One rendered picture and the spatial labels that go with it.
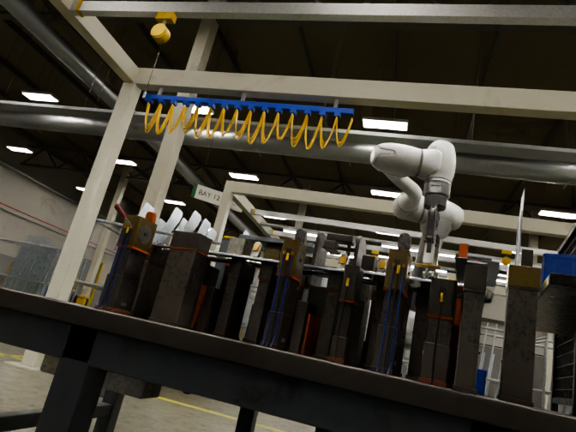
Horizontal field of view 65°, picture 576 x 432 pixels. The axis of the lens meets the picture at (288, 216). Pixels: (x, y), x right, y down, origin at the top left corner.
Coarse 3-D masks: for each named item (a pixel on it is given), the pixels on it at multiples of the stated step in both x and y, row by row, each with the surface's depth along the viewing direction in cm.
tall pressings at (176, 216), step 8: (144, 208) 634; (152, 208) 655; (176, 208) 627; (144, 216) 639; (176, 216) 634; (192, 216) 612; (200, 216) 637; (160, 224) 627; (168, 224) 617; (176, 224) 640; (184, 224) 632; (192, 224) 619; (208, 224) 636; (200, 232) 614; (208, 232) 602; (216, 232) 631; (160, 240) 607
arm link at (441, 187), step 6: (426, 180) 157; (432, 180) 155; (438, 180) 154; (444, 180) 154; (426, 186) 156; (432, 186) 154; (438, 186) 154; (444, 186) 154; (450, 186) 156; (426, 192) 155; (432, 192) 154; (438, 192) 153; (444, 192) 153
